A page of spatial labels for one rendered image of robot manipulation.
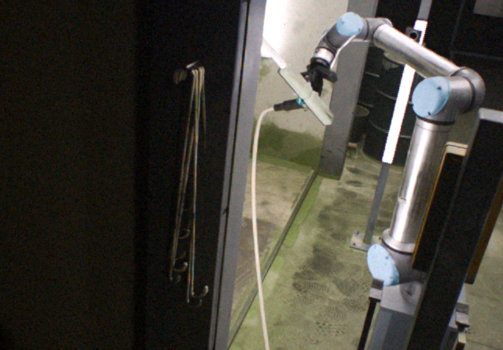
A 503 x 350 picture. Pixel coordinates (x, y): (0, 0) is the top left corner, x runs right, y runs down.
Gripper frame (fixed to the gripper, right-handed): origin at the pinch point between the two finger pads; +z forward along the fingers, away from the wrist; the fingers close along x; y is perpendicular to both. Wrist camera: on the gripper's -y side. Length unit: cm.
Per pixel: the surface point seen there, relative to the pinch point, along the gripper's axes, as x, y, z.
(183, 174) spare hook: 55, -39, 73
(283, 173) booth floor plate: -138, 151, -70
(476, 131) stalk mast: 44, -94, 58
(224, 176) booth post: 49, -45, 69
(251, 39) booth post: 65, -53, 46
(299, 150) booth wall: -139, 147, -93
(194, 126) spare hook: 63, -48, 67
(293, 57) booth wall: -80, 130, -132
